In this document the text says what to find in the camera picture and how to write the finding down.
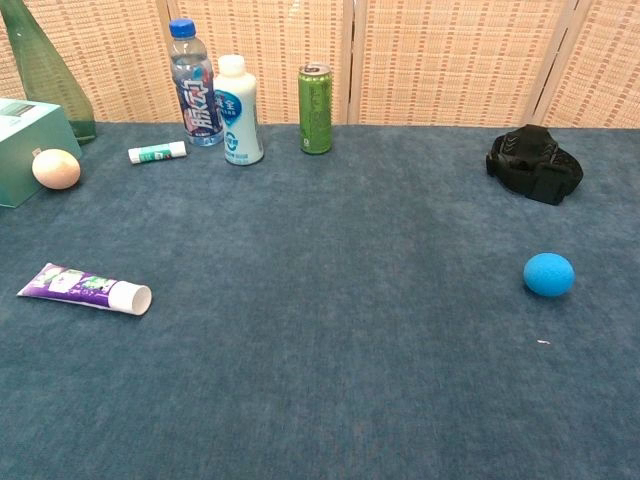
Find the purple toothpaste tube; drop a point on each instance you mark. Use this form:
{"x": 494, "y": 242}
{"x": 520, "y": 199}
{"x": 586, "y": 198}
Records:
{"x": 75, "y": 286}

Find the white green glue stick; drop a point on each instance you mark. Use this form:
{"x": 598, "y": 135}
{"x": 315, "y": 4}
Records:
{"x": 157, "y": 152}

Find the blue foam ball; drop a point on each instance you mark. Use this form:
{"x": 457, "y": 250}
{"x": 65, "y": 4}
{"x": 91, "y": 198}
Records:
{"x": 549, "y": 275}

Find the teal cardboard product box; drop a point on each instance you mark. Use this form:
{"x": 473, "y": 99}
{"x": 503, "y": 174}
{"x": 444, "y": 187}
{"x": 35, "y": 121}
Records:
{"x": 25, "y": 130}

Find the beige egg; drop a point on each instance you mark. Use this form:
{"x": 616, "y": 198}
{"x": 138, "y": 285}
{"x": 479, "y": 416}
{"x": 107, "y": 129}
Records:
{"x": 56, "y": 169}

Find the bamboo folding screen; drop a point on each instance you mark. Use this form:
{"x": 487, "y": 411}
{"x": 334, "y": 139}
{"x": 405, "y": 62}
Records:
{"x": 425, "y": 60}

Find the clear drink bottle blue cap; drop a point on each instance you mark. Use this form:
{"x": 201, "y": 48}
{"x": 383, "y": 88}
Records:
{"x": 196, "y": 90}

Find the white milk bottle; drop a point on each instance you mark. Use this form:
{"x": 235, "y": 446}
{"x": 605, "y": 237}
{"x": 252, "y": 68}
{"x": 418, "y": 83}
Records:
{"x": 239, "y": 115}

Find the green glass spray bottle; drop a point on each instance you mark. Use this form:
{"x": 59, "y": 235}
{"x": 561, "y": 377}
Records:
{"x": 45, "y": 65}

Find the green drink can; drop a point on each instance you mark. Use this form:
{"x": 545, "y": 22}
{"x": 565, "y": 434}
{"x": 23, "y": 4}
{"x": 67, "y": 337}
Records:
{"x": 315, "y": 110}

